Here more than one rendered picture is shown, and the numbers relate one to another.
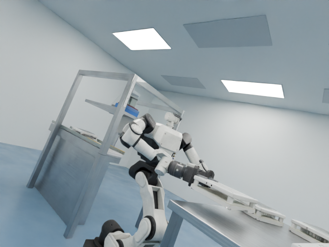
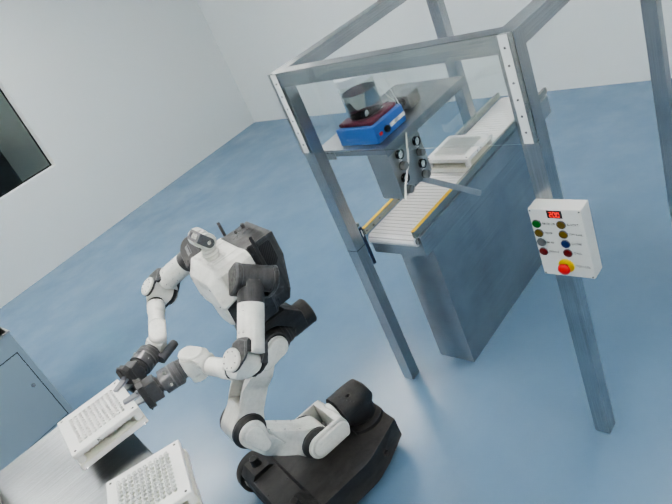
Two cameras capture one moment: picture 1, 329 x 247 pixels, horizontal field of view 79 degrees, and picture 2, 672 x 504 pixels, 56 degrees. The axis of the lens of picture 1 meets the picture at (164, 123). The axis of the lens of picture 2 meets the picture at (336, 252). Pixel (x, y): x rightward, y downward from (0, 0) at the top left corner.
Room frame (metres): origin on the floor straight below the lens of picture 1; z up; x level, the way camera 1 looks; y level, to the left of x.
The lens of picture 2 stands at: (2.39, -1.98, 2.15)
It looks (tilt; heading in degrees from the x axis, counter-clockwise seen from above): 28 degrees down; 102
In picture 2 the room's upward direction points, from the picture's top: 25 degrees counter-clockwise
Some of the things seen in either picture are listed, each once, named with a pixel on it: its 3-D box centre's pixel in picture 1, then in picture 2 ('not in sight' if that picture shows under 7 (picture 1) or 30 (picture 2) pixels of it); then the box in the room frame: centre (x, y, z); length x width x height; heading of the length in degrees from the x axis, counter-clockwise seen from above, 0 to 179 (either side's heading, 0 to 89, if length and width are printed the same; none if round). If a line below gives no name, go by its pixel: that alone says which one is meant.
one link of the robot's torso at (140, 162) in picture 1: (144, 172); (278, 324); (1.62, 0.01, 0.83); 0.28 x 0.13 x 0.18; 37
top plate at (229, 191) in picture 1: (224, 189); (97, 417); (1.06, -0.42, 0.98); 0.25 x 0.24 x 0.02; 127
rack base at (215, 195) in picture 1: (222, 198); (105, 426); (1.06, -0.42, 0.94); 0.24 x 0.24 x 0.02; 37
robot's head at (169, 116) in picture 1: (171, 119); (203, 241); (1.55, -0.04, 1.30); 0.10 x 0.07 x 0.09; 127
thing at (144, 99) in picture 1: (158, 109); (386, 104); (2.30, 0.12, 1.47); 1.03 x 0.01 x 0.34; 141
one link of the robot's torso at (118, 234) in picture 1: (121, 246); (318, 429); (1.57, -0.03, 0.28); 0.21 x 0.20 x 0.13; 37
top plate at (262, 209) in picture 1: (256, 205); (148, 489); (1.33, -0.76, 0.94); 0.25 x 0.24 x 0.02; 114
